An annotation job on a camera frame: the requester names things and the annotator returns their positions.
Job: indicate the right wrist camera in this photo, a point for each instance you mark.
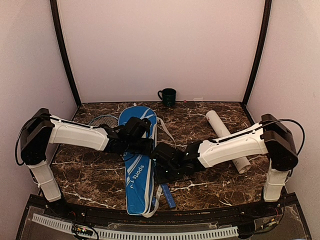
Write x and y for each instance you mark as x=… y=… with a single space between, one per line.
x=162 y=153

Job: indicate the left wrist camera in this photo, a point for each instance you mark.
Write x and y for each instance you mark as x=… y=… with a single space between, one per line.
x=136 y=127

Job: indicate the blue racket bag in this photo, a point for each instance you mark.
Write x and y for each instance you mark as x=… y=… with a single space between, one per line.
x=139 y=169

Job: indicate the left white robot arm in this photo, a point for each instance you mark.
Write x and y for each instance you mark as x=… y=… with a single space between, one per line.
x=44 y=128

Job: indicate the black frame post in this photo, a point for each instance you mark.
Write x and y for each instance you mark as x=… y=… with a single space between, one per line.
x=63 y=52
x=259 y=52

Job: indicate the white slotted cable duct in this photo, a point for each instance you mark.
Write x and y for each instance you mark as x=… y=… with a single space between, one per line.
x=96 y=233

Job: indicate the white shuttlecock tube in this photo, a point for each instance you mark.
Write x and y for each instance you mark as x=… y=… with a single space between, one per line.
x=242 y=164

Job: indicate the dark green mug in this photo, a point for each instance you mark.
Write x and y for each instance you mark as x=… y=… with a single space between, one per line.
x=167 y=96

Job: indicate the right black frame post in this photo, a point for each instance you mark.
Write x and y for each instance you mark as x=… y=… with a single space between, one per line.
x=259 y=52

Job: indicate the blue badminton racket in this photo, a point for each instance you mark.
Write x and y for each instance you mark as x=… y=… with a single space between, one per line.
x=168 y=196
x=109 y=120

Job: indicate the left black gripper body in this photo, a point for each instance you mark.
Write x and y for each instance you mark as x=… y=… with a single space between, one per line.
x=134 y=148

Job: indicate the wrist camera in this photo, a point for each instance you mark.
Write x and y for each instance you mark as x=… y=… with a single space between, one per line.
x=162 y=153
x=136 y=127

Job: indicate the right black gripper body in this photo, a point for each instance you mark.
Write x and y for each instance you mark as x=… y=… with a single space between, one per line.
x=171 y=174

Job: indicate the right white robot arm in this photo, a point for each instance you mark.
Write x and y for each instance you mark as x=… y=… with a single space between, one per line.
x=267 y=137

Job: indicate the left black frame post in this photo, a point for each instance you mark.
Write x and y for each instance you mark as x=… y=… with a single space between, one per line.
x=63 y=52

